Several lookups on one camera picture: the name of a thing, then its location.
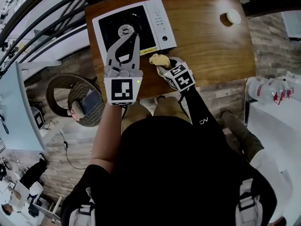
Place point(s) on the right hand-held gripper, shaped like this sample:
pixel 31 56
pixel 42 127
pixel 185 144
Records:
pixel 181 79

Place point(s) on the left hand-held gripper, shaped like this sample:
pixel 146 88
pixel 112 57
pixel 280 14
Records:
pixel 122 88

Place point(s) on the yellow cloth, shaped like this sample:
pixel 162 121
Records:
pixel 160 60

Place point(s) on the white portable gas stove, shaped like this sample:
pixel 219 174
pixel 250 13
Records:
pixel 162 20

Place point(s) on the person's left forearm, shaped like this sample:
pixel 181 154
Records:
pixel 103 135

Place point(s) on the person's right forearm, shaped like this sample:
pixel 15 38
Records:
pixel 200 109

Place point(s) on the person's right leg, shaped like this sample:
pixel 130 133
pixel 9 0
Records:
pixel 169 109

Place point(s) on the person's leg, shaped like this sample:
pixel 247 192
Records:
pixel 136 116
pixel 169 109

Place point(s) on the grey-blue bag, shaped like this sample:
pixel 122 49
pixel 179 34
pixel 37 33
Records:
pixel 90 102

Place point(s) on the person's left leg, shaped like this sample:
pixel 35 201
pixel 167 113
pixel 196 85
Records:
pixel 136 116

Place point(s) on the round dark wicker chair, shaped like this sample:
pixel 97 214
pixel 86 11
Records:
pixel 58 81

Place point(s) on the beige chair cushion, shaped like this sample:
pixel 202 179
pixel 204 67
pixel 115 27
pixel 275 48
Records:
pixel 77 110

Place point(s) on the small white round dish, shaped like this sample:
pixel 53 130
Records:
pixel 233 16

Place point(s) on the plastic-wrapped water bottle pack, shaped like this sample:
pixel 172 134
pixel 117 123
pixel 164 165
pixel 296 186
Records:
pixel 263 88

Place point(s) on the white device with black panel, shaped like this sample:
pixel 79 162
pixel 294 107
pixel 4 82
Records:
pixel 38 119

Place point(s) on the white desk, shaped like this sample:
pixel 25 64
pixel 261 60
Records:
pixel 270 121

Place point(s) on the light blue desk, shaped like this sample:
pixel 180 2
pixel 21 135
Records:
pixel 18 102

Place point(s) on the black desk phone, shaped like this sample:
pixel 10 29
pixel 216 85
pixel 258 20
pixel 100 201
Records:
pixel 4 123

